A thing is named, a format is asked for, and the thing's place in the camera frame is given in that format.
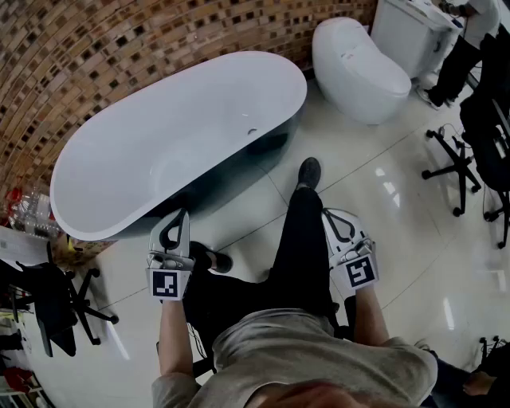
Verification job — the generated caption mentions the white oval bathtub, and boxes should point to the white oval bathtub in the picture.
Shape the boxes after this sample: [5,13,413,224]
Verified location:
[49,50,308,242]

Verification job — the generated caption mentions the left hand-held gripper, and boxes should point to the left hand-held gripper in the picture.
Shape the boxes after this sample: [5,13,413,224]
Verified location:
[145,208,196,304]

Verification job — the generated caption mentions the pile of clear plastic bottles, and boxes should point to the pile of clear plastic bottles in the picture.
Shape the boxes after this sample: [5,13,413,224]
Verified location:
[6,186,61,240]

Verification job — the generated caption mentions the person's grey shirt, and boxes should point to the person's grey shirt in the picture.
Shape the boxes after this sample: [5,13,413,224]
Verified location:
[151,307,438,408]

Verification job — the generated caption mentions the black office chair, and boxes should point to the black office chair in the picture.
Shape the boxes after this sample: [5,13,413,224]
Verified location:
[421,33,510,250]
[0,241,120,359]

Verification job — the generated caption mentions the white cabinet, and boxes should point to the white cabinet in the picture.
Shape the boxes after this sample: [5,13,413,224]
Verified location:
[370,0,464,80]

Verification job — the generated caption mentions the person's left black shoe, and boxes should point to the person's left black shoe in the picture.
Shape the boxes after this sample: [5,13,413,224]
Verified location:
[189,240,234,275]

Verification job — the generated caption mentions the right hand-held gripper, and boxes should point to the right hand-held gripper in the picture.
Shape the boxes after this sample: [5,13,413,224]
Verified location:
[321,207,380,298]

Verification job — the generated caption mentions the brown cardboard box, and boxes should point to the brown cardboard box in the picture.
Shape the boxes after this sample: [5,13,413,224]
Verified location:
[50,233,117,266]

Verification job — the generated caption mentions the person's black trousers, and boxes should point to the person's black trousers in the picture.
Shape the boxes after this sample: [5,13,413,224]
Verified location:
[183,186,339,359]

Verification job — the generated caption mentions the person's right forearm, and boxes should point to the person's right forearm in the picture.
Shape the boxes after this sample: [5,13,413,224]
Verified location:
[351,287,390,347]

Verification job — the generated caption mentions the person's left forearm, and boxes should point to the person's left forearm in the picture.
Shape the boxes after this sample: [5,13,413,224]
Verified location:
[156,298,197,376]

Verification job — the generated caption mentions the white egg-shaped toilet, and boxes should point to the white egg-shaped toilet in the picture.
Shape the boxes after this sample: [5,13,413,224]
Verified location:
[312,16,413,126]

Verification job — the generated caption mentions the thin black cable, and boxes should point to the thin black cable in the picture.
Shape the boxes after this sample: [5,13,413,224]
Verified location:
[186,321,209,360]

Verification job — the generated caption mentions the white flat box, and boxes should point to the white flat box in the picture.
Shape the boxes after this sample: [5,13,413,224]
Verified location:
[0,226,49,267]

